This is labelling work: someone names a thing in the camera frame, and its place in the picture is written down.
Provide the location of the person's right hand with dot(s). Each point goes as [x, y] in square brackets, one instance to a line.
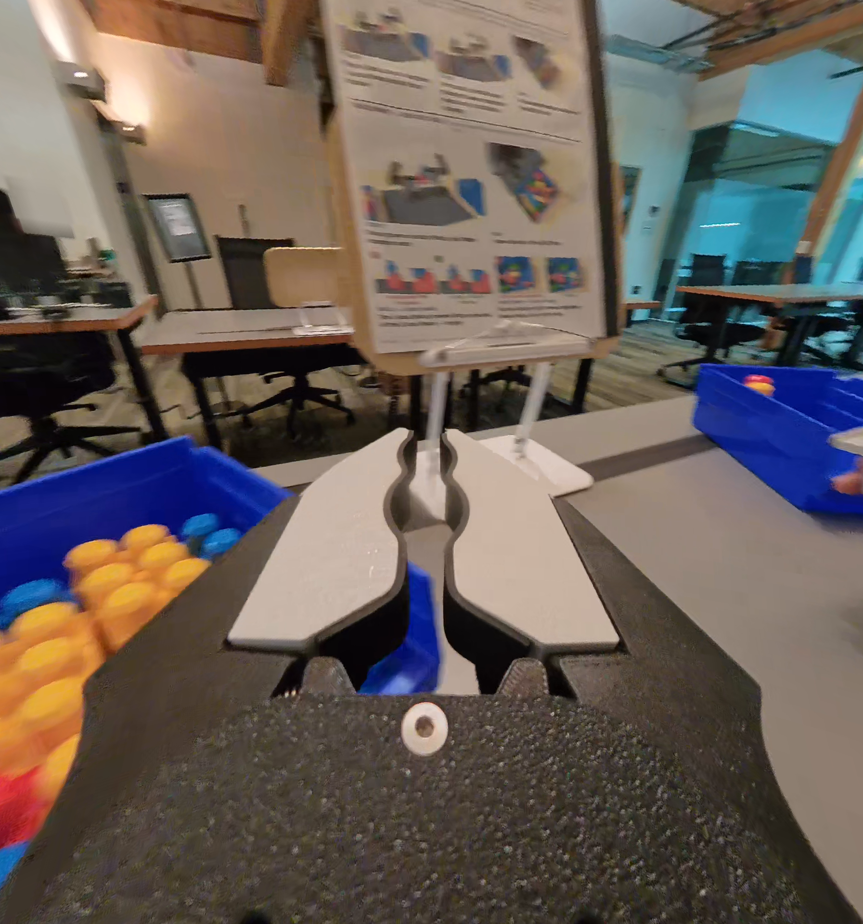
[851, 482]

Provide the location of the black-legged office desk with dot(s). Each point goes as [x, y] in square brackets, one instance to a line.
[222, 332]
[56, 317]

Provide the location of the wood-framed poster board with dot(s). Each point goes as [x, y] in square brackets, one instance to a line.
[474, 180]

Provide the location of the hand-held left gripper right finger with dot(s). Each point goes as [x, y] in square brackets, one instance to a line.
[525, 570]

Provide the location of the wooden office desk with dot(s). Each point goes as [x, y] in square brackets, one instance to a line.
[640, 304]
[763, 292]

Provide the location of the black office chair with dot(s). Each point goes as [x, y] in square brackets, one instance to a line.
[243, 274]
[27, 382]
[709, 274]

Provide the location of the black computer monitor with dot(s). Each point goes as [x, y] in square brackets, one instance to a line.
[12, 263]

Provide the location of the black door sign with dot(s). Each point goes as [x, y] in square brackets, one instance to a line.
[630, 198]

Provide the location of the wall lamp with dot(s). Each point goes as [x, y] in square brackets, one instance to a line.
[128, 132]
[81, 79]

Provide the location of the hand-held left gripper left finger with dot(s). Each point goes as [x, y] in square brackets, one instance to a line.
[330, 570]

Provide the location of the blue plastic storage bin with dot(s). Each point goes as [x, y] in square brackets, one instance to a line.
[749, 433]
[77, 491]

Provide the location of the black framed sign stand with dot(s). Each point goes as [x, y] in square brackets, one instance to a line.
[177, 227]

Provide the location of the pile of colourful building blocks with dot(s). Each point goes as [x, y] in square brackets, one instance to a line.
[113, 599]

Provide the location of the cardboard box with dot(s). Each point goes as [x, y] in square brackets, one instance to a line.
[305, 278]

